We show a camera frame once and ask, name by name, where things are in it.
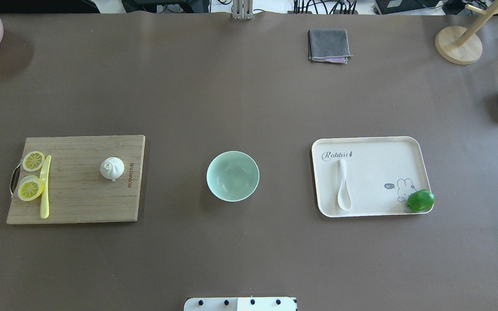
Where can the white ceramic spoon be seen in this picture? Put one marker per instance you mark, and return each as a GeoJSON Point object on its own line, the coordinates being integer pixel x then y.
{"type": "Point", "coordinates": [343, 196]}

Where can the white steamed bun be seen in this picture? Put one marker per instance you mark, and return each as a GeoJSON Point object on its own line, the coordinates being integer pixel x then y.
{"type": "Point", "coordinates": [112, 168]}

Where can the pale green bowl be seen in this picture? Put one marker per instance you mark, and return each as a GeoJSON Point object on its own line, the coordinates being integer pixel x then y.
{"type": "Point", "coordinates": [233, 176]}

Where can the cream rabbit tray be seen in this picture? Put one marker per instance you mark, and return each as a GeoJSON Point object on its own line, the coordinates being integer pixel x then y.
{"type": "Point", "coordinates": [383, 171]}

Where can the grey folded cloth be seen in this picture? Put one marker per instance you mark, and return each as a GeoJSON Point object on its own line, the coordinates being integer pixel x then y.
{"type": "Point", "coordinates": [328, 46]}

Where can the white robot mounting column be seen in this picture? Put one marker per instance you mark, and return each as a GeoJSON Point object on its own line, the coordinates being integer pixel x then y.
{"type": "Point", "coordinates": [271, 303]}

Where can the bamboo cutting board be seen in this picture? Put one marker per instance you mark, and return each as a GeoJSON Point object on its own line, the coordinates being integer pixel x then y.
{"type": "Point", "coordinates": [78, 193]}

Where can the green lime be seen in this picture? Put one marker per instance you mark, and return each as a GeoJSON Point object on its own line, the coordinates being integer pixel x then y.
{"type": "Point", "coordinates": [421, 200]}

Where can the upper lemon slice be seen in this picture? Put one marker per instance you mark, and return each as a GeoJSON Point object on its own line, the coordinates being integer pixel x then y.
{"type": "Point", "coordinates": [33, 161]}

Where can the lemon slice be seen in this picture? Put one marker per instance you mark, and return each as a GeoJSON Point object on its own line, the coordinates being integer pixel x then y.
{"type": "Point", "coordinates": [33, 161]}
{"type": "Point", "coordinates": [30, 188]}

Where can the lower lemon slice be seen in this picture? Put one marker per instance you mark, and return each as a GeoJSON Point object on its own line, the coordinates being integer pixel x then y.
{"type": "Point", "coordinates": [30, 188]}

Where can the wooden mug tree stand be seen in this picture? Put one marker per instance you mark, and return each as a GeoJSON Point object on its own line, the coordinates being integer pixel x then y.
{"type": "Point", "coordinates": [461, 45]}

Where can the aluminium frame post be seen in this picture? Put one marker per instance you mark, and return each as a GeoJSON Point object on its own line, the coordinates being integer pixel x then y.
{"type": "Point", "coordinates": [242, 9]}

